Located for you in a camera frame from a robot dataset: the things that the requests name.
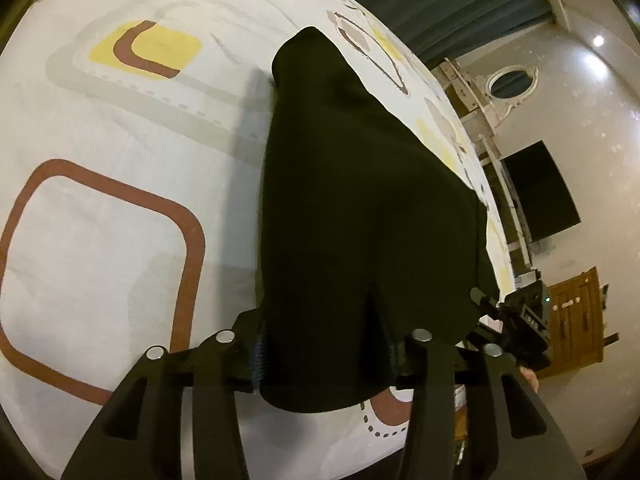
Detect black pants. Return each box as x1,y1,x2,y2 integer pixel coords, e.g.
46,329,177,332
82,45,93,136
255,26,501,413

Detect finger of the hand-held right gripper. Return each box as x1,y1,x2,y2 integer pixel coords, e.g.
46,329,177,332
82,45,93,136
469,287,506,321

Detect black television screen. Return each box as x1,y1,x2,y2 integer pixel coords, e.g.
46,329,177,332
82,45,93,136
500,140,581,243

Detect brown wooden cabinet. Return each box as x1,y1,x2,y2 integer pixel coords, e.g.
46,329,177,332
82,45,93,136
535,266,621,378

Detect patterned white bed sheet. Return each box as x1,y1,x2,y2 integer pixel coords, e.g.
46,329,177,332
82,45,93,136
0,0,518,480

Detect dark green curtain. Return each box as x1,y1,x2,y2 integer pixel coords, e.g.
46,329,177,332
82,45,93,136
300,0,558,66

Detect white vanity dresser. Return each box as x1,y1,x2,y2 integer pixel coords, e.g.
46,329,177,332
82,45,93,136
432,57,538,161

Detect white oval vanity mirror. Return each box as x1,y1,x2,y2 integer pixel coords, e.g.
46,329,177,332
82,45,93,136
487,65,538,101

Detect white television stand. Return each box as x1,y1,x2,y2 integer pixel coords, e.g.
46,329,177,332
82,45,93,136
480,137,541,286

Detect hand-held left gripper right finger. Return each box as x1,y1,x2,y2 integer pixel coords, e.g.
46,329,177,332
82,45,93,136
395,329,586,480

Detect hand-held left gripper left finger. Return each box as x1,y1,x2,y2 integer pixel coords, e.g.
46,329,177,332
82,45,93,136
62,307,268,480

